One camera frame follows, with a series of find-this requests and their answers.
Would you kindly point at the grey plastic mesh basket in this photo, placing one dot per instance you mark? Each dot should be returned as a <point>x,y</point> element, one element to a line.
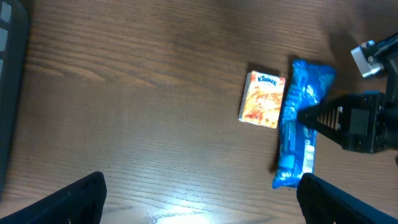
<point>15,27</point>

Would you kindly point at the orange snack packet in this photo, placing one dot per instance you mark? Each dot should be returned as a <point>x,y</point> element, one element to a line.
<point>262,99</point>

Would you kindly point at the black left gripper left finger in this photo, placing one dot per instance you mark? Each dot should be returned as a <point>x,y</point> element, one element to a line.
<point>80,202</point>

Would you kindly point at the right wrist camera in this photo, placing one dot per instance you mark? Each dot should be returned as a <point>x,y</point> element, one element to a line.
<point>367,65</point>

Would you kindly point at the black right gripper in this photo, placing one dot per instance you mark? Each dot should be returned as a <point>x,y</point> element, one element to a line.
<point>374,124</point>

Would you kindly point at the blue Oreo cookie pack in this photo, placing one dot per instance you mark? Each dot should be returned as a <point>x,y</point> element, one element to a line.
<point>308,87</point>

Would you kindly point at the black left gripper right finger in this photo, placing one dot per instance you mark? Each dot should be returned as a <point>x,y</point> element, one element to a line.
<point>322,202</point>

